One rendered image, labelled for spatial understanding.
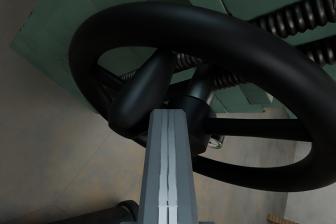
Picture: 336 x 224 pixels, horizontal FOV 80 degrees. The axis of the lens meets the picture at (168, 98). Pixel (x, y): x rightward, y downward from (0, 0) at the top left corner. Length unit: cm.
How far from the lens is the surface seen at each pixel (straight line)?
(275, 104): 45
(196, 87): 24
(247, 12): 21
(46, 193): 104
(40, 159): 100
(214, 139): 52
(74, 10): 51
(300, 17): 19
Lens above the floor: 96
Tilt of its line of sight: 45 degrees down
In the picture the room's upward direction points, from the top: 85 degrees clockwise
